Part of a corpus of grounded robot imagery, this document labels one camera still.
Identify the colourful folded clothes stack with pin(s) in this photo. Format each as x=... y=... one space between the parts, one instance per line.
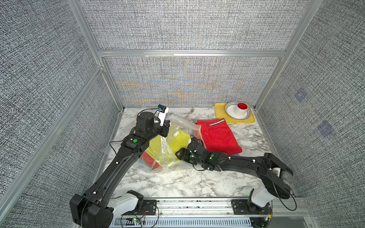
x=150 y=163

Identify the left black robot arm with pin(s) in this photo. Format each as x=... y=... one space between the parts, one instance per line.
x=101 y=192

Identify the white slotted cable duct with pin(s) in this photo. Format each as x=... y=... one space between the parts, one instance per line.
x=191 y=222

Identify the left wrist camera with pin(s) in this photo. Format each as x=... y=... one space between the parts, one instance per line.
x=161 y=113

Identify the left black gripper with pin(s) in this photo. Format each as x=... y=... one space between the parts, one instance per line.
x=164 y=128

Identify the white patterned bowl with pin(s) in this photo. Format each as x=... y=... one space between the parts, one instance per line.
x=230 y=111

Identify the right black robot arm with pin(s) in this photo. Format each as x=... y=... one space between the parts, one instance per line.
x=268 y=168

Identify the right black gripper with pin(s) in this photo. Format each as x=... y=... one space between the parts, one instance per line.
x=184 y=157

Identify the aluminium front rail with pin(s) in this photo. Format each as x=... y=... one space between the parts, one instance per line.
x=194 y=208

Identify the red striped-waist shorts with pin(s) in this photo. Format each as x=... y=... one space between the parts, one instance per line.
x=218 y=137

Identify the yellow plastic tray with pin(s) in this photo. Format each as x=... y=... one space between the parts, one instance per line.
x=220 y=113

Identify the pink handled fork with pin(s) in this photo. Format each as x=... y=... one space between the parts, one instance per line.
x=189 y=113

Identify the clear plastic vacuum bag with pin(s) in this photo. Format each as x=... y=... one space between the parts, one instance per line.
x=149 y=132

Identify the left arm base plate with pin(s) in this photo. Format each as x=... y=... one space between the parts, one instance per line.
x=148 y=208

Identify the white cup red inside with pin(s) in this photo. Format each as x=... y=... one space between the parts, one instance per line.
x=241 y=110

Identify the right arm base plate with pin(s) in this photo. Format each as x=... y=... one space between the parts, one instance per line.
x=245 y=207

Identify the yellow-green shorts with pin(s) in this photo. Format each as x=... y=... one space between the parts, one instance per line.
x=171 y=145

